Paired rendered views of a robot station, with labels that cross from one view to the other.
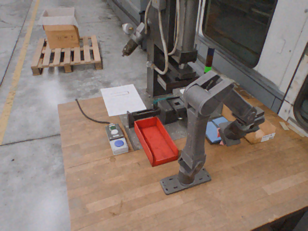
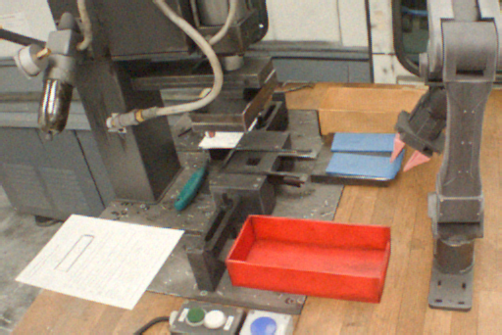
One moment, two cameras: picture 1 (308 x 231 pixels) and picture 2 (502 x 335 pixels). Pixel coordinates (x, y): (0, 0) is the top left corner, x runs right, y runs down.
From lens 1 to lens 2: 61 cm
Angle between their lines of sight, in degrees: 36
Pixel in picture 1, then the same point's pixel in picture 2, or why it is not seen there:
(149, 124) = (247, 245)
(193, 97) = (473, 43)
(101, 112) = (100, 319)
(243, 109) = not seen: hidden behind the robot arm
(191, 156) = (476, 190)
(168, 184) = (448, 293)
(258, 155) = not seen: hidden behind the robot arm
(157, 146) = (326, 266)
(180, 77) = (258, 82)
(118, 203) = not seen: outside the picture
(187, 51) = (245, 17)
